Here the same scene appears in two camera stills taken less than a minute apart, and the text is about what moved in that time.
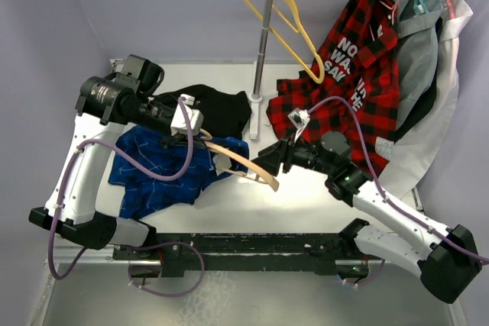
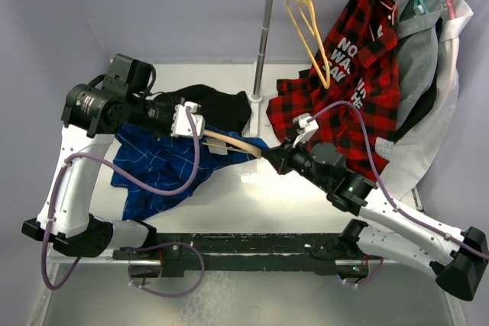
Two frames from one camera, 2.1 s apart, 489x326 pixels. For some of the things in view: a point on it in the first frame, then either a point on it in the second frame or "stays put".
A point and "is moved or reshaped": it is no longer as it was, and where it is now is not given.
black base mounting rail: x=332 y=253 stays put
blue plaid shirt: x=141 y=192 is moved or reshaped
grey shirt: x=417 y=4 stays put
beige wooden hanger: x=263 y=180 to x=244 y=147
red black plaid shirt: x=359 y=95 stays put
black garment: x=225 y=114 stays put
